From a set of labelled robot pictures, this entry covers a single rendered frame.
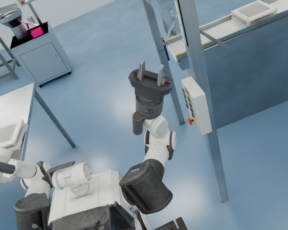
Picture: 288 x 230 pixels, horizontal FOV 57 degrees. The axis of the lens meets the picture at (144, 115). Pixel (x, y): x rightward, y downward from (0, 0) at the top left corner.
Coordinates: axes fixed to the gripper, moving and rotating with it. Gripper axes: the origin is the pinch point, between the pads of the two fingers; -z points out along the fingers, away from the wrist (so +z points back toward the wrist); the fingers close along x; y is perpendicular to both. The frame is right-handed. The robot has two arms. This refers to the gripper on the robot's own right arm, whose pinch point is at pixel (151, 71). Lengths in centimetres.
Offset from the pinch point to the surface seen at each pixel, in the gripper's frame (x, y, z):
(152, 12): 39, 119, 74
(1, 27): 460, 306, 361
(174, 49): 15, 109, 95
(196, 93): -13, 32, 43
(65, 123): 137, 83, 245
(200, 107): -16, 29, 49
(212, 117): -25, 40, 70
